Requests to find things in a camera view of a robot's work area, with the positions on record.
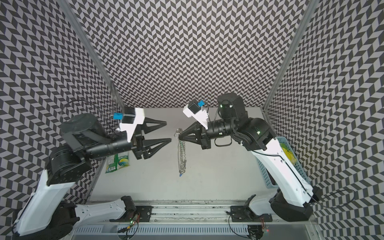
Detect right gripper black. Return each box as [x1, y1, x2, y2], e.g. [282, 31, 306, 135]
[179, 118, 237, 149]

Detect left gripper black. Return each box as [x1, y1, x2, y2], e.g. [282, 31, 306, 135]
[84, 115, 171, 160]

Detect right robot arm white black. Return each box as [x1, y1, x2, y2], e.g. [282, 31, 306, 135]
[178, 93, 322, 222]

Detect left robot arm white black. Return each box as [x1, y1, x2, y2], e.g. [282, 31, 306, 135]
[12, 109, 171, 240]

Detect green candy bag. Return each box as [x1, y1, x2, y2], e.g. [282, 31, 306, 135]
[106, 152, 130, 174]

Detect light blue plastic basket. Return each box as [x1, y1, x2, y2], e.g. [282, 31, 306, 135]
[256, 137, 311, 189]

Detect left base wiring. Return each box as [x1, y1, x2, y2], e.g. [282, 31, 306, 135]
[117, 213, 142, 240]

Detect base wiring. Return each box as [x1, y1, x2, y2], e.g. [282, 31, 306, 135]
[225, 209, 271, 240]
[117, 213, 142, 240]

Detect yellow green plastic bag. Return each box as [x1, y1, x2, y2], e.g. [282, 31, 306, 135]
[280, 143, 298, 165]

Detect right base wiring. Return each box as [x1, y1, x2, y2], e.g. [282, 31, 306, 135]
[225, 209, 271, 240]

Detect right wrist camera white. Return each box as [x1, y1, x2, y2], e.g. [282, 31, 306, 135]
[183, 99, 209, 130]

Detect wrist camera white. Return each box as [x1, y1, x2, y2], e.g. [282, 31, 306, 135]
[183, 99, 209, 130]
[112, 107, 145, 143]

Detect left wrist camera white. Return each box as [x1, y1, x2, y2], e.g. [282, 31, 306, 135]
[112, 107, 145, 143]

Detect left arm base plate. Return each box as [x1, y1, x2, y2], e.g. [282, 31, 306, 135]
[109, 206, 153, 223]

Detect aluminium frame rail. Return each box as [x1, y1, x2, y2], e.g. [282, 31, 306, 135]
[65, 201, 324, 240]

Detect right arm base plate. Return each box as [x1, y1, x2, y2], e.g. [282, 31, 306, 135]
[229, 206, 273, 223]

